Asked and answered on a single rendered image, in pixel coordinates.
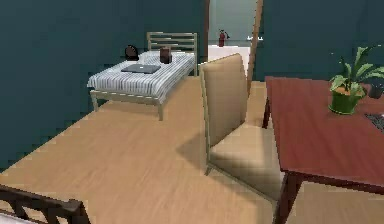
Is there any brown wooden room door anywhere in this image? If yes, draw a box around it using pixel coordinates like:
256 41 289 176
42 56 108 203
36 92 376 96
246 0 264 96

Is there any red wooden table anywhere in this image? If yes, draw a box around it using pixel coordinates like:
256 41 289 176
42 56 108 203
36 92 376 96
261 76 384 224

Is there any green potted house plant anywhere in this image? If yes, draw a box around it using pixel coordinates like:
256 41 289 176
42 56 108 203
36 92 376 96
328 45 384 116

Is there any white counter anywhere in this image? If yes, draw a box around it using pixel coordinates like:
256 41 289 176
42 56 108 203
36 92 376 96
207 44 252 73

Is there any striped bed with slatted headboard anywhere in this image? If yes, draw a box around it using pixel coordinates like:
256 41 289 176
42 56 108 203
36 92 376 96
87 31 199 122

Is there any dark grey cup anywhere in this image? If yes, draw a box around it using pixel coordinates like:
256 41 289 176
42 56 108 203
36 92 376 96
368 82 384 100

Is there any red bottle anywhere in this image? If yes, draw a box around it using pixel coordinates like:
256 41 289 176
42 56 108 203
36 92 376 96
218 29 231 48

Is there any dark patterned flat object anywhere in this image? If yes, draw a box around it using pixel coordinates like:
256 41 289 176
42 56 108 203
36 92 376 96
364 113 384 134

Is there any dark grey laptop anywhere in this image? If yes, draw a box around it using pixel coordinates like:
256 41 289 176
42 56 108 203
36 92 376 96
120 63 162 75

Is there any dark round ball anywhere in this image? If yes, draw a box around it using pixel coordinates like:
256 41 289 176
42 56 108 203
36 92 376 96
124 44 140 62

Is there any beige upholstered chair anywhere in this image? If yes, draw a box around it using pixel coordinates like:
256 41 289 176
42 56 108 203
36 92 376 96
198 53 285 203

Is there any dark brown box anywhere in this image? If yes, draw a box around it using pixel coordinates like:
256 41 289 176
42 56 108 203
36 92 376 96
159 46 173 65

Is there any dark brown wooden furniture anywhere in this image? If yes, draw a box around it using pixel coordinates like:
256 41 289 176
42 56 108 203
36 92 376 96
0 184 92 224

